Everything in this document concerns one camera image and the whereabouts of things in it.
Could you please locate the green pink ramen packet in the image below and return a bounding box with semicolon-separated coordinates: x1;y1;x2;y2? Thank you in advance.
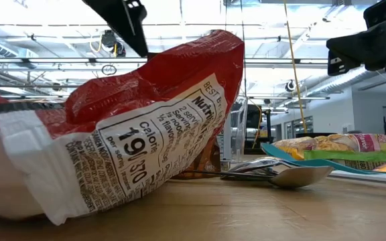
272;133;386;171

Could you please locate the red ramen packet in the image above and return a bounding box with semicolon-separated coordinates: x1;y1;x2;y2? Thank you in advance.
0;29;246;226

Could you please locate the teal plastic spoon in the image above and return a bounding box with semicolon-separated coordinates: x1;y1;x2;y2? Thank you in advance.
261;143;386;176

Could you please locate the plain steel spoon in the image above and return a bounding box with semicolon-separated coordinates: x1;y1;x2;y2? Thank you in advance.
220;157;293;181

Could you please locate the brown spice bottle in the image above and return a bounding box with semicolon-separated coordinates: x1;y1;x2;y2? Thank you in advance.
176;139;222;181

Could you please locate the black ceiling fixture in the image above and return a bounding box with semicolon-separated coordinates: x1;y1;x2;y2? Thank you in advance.
99;29;127;58

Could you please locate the round ceiling fixture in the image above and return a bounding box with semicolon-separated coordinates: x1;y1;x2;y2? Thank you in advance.
284;79;298;93

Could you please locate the black monitor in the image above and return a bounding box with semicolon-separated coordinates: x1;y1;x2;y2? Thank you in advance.
245;104;263;131

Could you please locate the dark steel spoon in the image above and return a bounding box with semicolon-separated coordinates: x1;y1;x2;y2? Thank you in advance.
183;165;334;189

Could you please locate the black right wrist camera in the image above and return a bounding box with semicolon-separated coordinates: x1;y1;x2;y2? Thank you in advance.
363;0;386;31

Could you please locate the yellow cable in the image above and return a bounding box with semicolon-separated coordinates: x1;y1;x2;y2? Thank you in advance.
282;0;310;135

